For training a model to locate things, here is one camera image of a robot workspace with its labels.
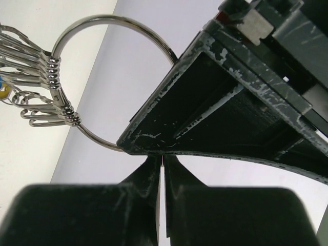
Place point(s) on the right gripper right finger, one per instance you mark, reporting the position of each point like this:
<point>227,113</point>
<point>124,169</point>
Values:
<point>197,214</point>

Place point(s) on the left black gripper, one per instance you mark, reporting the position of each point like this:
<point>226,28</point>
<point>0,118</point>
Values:
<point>294,33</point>

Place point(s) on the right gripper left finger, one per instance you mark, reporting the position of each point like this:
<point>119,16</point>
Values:
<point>85,214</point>

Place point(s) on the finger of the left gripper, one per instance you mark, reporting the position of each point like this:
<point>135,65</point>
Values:
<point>221,100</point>

